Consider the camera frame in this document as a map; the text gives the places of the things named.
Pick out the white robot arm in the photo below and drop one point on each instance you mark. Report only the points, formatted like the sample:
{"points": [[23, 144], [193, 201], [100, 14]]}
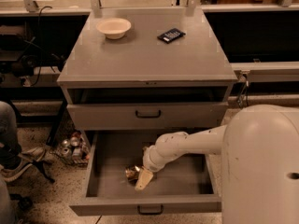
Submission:
{"points": [[259, 150]]}

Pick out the basket of cans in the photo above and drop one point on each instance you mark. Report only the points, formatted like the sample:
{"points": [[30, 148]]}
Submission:
{"points": [[74, 150]]}

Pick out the jeans-clad leg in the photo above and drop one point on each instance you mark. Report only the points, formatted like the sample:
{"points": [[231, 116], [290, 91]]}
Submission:
{"points": [[8, 137]]}

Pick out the black drawer handle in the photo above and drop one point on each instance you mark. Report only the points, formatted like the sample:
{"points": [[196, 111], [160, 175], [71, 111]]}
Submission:
{"points": [[150, 210], [148, 115]]}

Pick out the grey drawer cabinet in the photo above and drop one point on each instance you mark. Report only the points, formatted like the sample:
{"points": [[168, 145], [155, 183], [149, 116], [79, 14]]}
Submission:
{"points": [[141, 69]]}

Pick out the cream ceramic bowl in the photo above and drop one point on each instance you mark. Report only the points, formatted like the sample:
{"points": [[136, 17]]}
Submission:
{"points": [[113, 28]]}

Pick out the open grey lower drawer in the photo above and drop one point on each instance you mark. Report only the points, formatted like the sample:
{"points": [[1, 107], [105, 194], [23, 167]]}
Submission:
{"points": [[183, 186]]}

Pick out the black calculator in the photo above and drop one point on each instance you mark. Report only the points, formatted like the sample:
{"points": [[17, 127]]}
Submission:
{"points": [[171, 35]]}

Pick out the black upper drawer handle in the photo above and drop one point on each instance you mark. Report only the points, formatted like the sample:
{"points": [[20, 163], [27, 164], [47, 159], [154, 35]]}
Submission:
{"points": [[148, 115]]}

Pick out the black lower drawer handle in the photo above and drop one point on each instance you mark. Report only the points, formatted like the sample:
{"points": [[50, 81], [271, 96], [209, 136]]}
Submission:
{"points": [[150, 210]]}

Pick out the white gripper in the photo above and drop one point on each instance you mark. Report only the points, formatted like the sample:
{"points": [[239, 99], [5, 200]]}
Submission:
{"points": [[150, 161]]}

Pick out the closed grey upper drawer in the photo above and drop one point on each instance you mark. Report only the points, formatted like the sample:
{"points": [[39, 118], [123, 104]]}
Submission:
{"points": [[122, 116]]}

